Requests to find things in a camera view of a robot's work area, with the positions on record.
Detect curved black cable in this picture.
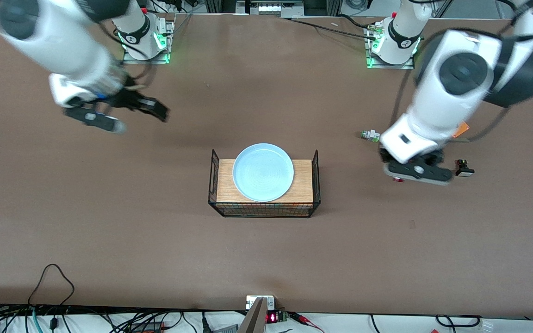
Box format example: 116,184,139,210
338,13,371,29

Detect looped thin black cable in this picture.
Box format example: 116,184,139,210
28,264,75,308

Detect tangled black cables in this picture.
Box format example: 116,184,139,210
0,303,248,333

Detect aluminium frame structure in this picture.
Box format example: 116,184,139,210
204,0,343,17

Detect black cable loop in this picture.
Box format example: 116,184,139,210
435,314,482,327

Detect light blue round plate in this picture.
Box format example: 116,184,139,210
232,143,295,203

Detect wooden board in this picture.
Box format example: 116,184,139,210
216,159,314,204

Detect black square white-top button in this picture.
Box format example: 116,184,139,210
454,159,475,178

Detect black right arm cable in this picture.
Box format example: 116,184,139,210
98,21,154,91

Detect black wire basket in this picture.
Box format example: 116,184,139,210
208,149,321,219

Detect red probe lead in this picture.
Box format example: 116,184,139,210
290,312,325,333

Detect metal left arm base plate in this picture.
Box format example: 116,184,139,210
365,21,416,70

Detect thick black table cable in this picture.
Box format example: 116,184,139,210
279,16,383,41

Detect white socket box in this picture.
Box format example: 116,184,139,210
246,296,275,310

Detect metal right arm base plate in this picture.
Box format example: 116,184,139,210
122,18,175,64

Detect black power adapter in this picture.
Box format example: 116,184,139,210
130,321,165,333

